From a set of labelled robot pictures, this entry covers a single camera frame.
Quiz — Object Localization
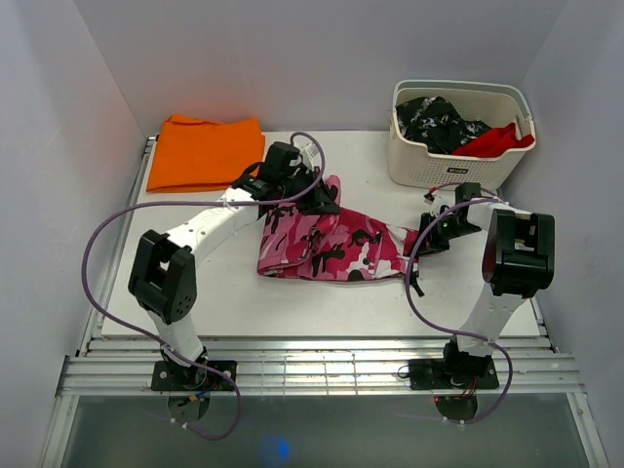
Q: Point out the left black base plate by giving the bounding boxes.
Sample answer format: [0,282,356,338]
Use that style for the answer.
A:
[150,359,238,392]

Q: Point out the pink camouflage trousers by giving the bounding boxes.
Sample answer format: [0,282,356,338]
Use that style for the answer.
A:
[256,203,418,282]

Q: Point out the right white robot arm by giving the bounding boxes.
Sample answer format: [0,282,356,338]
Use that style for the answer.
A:
[409,182,555,391]

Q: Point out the folded orange trousers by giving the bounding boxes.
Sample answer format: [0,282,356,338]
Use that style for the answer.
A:
[146,114,265,193]

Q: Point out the cream plastic laundry basket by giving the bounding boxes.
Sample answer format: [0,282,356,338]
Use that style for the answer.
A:
[387,79,535,190]

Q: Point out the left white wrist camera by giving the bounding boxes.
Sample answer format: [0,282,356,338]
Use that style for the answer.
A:
[300,142,323,172]

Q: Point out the black white patterned trousers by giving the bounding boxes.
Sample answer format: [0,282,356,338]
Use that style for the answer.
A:
[395,96,491,155]

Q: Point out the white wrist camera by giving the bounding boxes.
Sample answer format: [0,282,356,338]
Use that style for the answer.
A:
[300,142,323,172]
[423,187,446,215]

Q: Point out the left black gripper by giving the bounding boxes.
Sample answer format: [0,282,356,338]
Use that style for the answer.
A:
[279,167,341,217]

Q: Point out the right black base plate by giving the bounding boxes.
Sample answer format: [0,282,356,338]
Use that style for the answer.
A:
[408,357,499,390]

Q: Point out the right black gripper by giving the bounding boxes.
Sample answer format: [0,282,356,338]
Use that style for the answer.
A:
[408,212,481,257]

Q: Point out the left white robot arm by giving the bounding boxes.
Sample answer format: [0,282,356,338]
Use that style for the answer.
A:
[128,139,340,390]

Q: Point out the red trousers in basket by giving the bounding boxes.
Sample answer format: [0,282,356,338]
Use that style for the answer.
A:
[452,123,535,159]

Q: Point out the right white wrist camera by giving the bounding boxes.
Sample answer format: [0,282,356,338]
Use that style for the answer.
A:
[423,187,446,215]

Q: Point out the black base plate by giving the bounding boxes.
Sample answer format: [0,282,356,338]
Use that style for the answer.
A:
[150,359,238,392]
[408,357,499,390]

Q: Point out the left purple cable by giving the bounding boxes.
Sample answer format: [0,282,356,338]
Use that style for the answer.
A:
[81,132,326,442]

